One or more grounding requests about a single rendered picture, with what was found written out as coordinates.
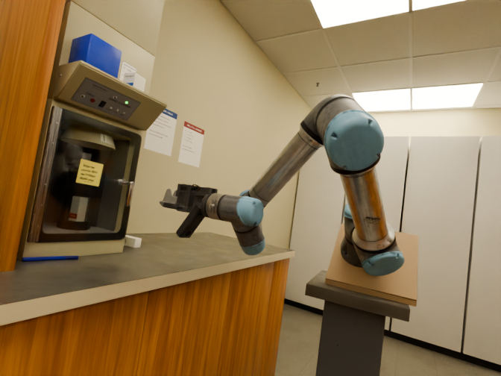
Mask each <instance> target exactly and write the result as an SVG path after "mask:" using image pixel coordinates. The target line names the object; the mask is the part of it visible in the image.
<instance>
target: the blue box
mask: <svg viewBox="0 0 501 376"><path fill-rule="evenodd" d="M121 58H122V51H120V50H118V49H117V48H115V47H114V46H112V45H110V44H109V43H107V42H105V41H104V40H102V39H101V38H99V37H97V36H96V35H94V34H87V35H84V36H82V37H78V38H75V39H73V40H72V47H71V51H70V55H69V62H68V63H72V62H75V61H79V60H82V61H84V62H86V63H88V64H90V65H92V66H94V67H96V68H98V69H100V70H101V71H103V72H106V73H107V74H109V75H112V76H113V77H115V78H118V75H119V67H120V63H121Z"/></svg>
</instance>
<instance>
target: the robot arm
mask: <svg viewBox="0 0 501 376"><path fill-rule="evenodd" d="M383 146H384V135H383V132H382V129H381V127H380V126H379V123H378V122H377V120H375V118H374V117H372V115H370V114H369V113H367V112H366V111H365V110H364V109H363V108H362V107H361V105H360V104H359V103H358V102H357V101H356V100H355V99H354V98H351V97H350V96H348V95H332V96H330V97H327V98H325V99H324V100H323V101H321V102H320V103H318V104H317V105H316V106H315V107H314V108H313V109H312V110H311V111H310V112H309V114H308V115H307V116H306V117H305V119H304V120H303V121H302V122H301V123H300V130H299V131H298V132H297V133H296V135H295V136H294V137H293V138H292V140H291V141H290V142H289V143H288V145H287V146H286V147H285V148H284V149H283V150H282V151H281V152H280V154H279V155H278V156H277V157H276V159H275V160H274V161H273V162H272V164H271V165H270V166H269V167H268V168H267V169H266V170H265V171H264V173H263V174H262V175H261V176H260V178H259V179H258V180H257V181H256V183H255V184H254V185H253V186H252V187H251V188H250V189H247V190H245V191H243V192H241V194H240V195H239V196H237V195H226V194H219V193H217V192H218V190H217V189H213V188H210V187H200V186H198V185H196V184H193V185H190V184H189V185H187V184H178V185H177V190H175V191H174V194H173V195H172V192H171V189H167V190H166V193H165V196H164V198H163V200H162V201H160V204H161V205H162V207H166V208H170V209H175V210H177V211H180V212H186V213H189V215H188V216H187V217H186V219H185V220H184V221H183V223H182V224H181V226H180V227H179V228H178V229H177V231H176V234H177V235H178V236H179V237H180V238H190V236H191V235H192V234H193V233H194V232H195V230H196V228H197V227H198V226H199V224H200V223H201V222H202V221H203V219H204V217H208V218H211V219H217V220H221V221H225V222H230V223H231V224H232V226H233V230H234V231H235V234H236V237H237V239H238V241H239V245H240V247H241V248H242V250H243V252H244V253H246V254H248V255H255V254H259V253H260V252H262V251H263V249H264V248H265V237H264V236H263V233H262V218H263V216H264V212H263V209H264V208H265V207H266V206H267V204H268V203H269V202H270V201H271V200H272V199H273V198H274V197H275V195H276V194H277V193H278V192H279V191H280V190H281V189H282V188H283V187H284V186H285V185H286V184H287V183H288V182H289V181H290V180H291V179H292V178H293V176H294V175H295V174H296V173H297V172H298V171H299V170H300V169H301V168H302V167H303V165H304V164H305V163H306V162H307V161H308V160H309V159H310V158H311V157H312V155H313V154H314V153H315V152H316V151H317V150H318V149H319V148H320V147H325V150H326V153H327V157H328V160H329V163H330V167H331V169H332V170H333V171H334V172H335V173H337V174H339V175H340V178H341V182H342V185H343V187H344V192H345V195H346V198H347V204H346V205H345V207H344V213H343V214H344V238H343V240H342V242H341V255H342V257H343V258H344V260H345V261H346V262H348V263H349V264H350V265H352V266H356V267H360V268H364V270H365V272H366V273H368V274H369V275H375V276H383V275H388V274H391V273H393V272H395V271H397V270H398V269H399V268H400V267H401V266H402V265H403V264H404V257H403V253H402V252H401V251H400V249H399V248H398V246H397V241H396V236H395V232H394V229H393V228H392V226H391V225H390V224H389V223H387V221H386V217H385V210H384V206H383V202H382V195H381V191H380V187H379V180H378V176H377V172H376V165H377V164H378V162H379V161H380V158H381V153H382V150H383ZM194 185H196V186H194Z"/></svg>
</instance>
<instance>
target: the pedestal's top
mask: <svg viewBox="0 0 501 376"><path fill-rule="evenodd" d="M326 275H327V271H324V270H321V271H320V272H319V273H318V274H317V275H316V276H314V278H313V279H311V280H310V281H309V282H308V283H307V284H306V291H305V295H308V296H311V297H314V298H319V299H322V300H325V301H331V302H334V303H337V304H342V305H345V306H348V307H353V308H356V309H360V310H365V311H368V312H372V313H376V314H380V315H383V316H388V317H391V318H394V319H399V320H403V321H406V322H409V317H410V307H409V305H408V304H402V303H399V302H396V301H390V300H387V299H384V298H378V297H375V296H372V295H366V294H363V293H360V292H354V291H351V290H348V289H342V288H339V287H336V286H330V285H327V284H325V277H326Z"/></svg>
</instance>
